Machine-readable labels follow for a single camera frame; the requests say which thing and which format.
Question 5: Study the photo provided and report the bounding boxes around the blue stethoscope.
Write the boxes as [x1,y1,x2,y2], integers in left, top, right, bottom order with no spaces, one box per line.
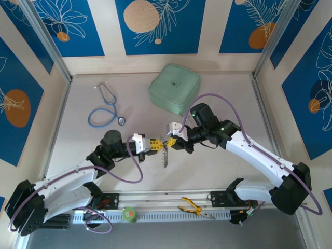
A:
[87,82,127,129]

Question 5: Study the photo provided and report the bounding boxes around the left aluminium corner post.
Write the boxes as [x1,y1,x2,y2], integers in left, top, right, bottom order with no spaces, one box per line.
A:
[17,0,74,83]

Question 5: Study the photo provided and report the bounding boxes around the right aluminium corner post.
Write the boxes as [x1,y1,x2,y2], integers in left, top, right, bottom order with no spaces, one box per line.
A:
[252,0,299,79]

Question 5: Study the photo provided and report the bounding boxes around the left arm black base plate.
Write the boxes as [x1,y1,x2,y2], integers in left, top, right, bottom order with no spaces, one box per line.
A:
[88,192,120,211]

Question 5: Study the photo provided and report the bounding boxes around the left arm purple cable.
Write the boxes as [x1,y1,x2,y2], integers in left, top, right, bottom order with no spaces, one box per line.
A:
[7,136,144,236]

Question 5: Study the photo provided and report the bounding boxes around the black ribbed block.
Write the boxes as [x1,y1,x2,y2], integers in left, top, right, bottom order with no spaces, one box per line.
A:
[46,216,71,230]

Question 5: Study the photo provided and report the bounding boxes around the aluminium side rail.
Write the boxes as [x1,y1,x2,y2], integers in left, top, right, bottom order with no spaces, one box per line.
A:
[38,76,73,192]
[250,74,291,188]

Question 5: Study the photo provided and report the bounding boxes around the yellow handled pliers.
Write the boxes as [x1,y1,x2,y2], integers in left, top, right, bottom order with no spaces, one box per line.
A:
[177,197,216,220]

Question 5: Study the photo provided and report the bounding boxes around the left aluminium side rail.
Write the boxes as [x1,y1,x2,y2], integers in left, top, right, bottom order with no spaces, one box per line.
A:
[38,76,73,192]

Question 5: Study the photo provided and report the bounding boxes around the green zip pouch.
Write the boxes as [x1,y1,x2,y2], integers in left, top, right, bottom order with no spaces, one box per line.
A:
[148,64,202,115]

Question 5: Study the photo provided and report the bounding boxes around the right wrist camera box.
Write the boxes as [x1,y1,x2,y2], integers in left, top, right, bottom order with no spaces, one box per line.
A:
[165,121,188,140]

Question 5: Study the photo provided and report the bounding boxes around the aluminium rail frame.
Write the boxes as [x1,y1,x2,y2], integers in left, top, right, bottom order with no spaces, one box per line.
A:
[22,186,305,212]

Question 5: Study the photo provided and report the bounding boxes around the right aluminium side rail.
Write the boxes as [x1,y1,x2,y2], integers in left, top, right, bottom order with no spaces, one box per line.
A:
[250,74,291,188]

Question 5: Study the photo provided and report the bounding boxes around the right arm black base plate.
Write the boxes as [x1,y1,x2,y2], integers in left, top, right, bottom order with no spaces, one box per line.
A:
[209,190,259,208]

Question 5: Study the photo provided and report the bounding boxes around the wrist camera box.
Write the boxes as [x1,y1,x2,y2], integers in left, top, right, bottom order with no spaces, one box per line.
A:
[165,121,188,140]
[131,133,151,154]

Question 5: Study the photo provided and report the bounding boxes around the slotted grey cable duct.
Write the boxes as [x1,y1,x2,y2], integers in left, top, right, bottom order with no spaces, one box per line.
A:
[72,209,231,224]

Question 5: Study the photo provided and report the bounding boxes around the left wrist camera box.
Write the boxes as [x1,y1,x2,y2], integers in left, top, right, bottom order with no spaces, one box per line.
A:
[131,133,151,154]

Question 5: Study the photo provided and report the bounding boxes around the aluminium corner post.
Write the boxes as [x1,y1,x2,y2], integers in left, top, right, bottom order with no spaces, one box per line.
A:
[252,0,299,79]
[17,0,74,83]

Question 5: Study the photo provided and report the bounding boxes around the green tape roll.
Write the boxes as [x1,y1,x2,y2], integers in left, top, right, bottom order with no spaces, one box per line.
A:
[122,206,138,223]

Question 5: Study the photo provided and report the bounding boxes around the clear plastic zip bag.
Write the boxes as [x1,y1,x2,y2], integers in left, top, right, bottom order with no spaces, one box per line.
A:
[158,133,171,169]

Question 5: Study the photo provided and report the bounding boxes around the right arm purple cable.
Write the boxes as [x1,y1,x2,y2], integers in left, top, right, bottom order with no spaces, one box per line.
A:
[180,93,323,226]

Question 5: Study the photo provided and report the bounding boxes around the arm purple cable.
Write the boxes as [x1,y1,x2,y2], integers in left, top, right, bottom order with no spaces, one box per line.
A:
[180,93,323,226]
[7,136,144,236]

